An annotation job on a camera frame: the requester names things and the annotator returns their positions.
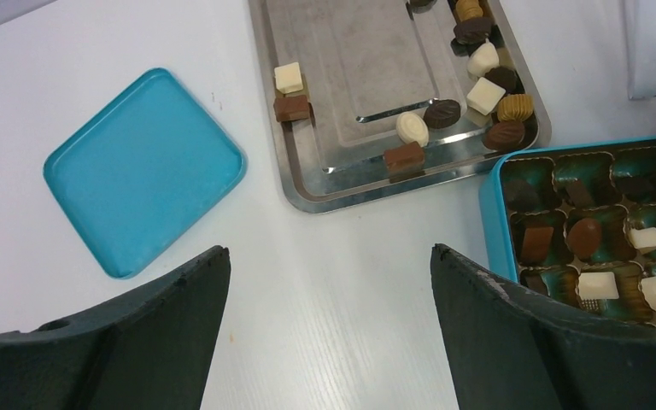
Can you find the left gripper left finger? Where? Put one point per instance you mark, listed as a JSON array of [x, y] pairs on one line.
[[149, 348]]

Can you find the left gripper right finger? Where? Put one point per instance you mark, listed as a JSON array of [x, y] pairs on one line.
[[509, 347]]

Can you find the teal chocolate box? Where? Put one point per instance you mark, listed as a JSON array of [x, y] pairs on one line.
[[578, 224]]

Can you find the teal box lid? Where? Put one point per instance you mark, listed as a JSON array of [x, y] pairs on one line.
[[142, 171]]

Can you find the silver metal tray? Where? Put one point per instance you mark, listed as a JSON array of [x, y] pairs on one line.
[[363, 63]]

